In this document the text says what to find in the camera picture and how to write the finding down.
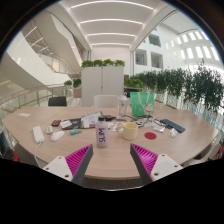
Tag small green plant row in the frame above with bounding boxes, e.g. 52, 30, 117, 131
80, 58, 126, 69

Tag dark blue keyboard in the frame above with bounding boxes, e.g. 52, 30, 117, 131
159, 118, 186, 134

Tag white cabinet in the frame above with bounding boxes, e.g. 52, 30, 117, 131
81, 65, 125, 108

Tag flat round red coaster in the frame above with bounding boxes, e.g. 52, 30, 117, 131
143, 131, 158, 141

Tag black power adapter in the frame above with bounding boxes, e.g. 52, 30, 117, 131
101, 114, 117, 122

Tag pale yellow cup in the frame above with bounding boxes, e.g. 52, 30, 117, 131
115, 122, 139, 141

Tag green tote bag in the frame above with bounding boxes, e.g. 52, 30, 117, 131
129, 91, 156, 118

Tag white power strip cable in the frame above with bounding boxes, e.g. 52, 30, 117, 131
33, 141, 43, 168

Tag black cable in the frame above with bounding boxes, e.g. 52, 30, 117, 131
124, 114, 158, 128

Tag white chair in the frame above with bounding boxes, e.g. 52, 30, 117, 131
93, 94, 120, 108

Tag clear plastic packet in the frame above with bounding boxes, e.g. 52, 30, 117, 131
168, 127, 179, 138

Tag colourful sticker sheet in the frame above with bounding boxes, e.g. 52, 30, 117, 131
107, 121, 123, 132

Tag ceiling light strips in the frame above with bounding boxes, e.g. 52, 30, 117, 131
70, 0, 154, 48

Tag white computer mouse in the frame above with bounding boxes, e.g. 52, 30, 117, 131
50, 129, 66, 142

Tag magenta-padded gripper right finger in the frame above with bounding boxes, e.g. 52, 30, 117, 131
129, 143, 184, 186

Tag clear plastic shaker bottle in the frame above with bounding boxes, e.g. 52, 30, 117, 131
117, 94, 130, 118

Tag lilac drink bottle black cap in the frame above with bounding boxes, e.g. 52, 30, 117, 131
95, 116, 109, 149

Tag black flat folder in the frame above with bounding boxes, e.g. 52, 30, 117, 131
63, 117, 84, 130

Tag black chair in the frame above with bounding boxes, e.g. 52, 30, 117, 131
47, 96, 68, 107

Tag small potted green plant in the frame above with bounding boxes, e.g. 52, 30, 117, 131
63, 79, 73, 98
72, 78, 82, 89

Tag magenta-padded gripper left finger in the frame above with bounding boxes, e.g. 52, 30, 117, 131
43, 143, 94, 187

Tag tall green plant hedge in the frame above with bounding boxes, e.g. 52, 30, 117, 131
124, 61, 224, 118

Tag white power strip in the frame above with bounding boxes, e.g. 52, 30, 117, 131
32, 125, 46, 144

